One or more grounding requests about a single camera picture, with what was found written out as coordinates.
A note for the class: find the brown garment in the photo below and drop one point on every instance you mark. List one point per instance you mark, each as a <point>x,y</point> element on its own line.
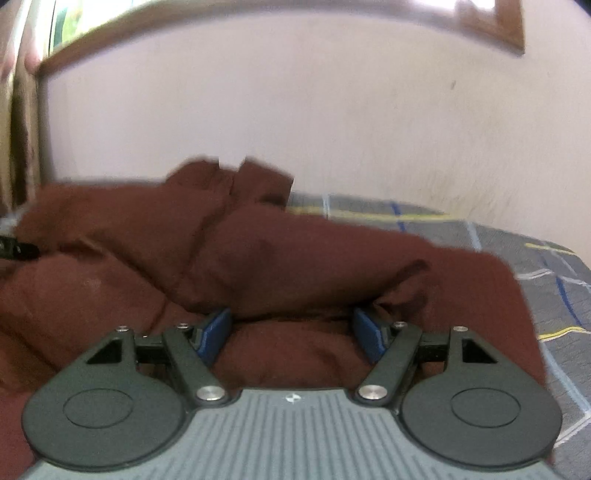
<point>286,258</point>

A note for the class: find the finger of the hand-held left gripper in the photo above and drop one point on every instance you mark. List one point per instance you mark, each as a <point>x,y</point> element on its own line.
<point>18,249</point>

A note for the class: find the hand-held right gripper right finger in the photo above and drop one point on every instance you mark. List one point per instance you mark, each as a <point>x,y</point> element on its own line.
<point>367,334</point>

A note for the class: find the wooden window frame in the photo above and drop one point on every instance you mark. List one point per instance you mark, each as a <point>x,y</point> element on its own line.
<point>194,26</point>

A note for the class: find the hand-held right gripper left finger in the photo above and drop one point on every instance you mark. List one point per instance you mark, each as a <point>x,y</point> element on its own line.
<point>215,333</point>

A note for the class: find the grey plaid bedsheet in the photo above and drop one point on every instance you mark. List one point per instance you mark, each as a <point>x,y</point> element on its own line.
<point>549,295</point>

